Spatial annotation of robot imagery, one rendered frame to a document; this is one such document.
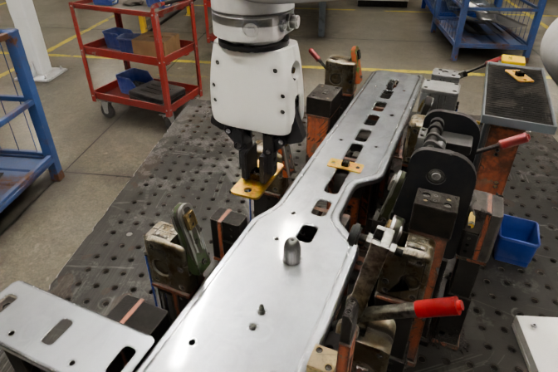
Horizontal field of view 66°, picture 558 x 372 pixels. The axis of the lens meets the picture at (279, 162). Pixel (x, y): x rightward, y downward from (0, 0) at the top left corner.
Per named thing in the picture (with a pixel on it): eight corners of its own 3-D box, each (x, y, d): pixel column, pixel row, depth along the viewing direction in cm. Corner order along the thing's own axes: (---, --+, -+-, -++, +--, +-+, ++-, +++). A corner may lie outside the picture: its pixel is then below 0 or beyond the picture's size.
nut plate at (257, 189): (259, 159, 59) (258, 152, 58) (285, 165, 57) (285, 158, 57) (228, 193, 52) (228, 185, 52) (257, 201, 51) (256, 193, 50)
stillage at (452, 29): (429, 31, 573) (444, -48, 522) (492, 32, 566) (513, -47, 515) (451, 61, 471) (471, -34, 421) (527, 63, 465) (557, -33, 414)
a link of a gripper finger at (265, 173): (293, 129, 51) (292, 176, 55) (269, 124, 52) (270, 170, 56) (283, 141, 48) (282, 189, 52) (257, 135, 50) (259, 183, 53)
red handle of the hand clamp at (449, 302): (347, 299, 61) (459, 285, 52) (354, 310, 62) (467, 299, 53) (339, 321, 58) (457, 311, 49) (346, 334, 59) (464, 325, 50)
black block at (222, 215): (223, 292, 109) (214, 199, 94) (261, 306, 106) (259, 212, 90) (207, 316, 103) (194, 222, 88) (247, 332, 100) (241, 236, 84)
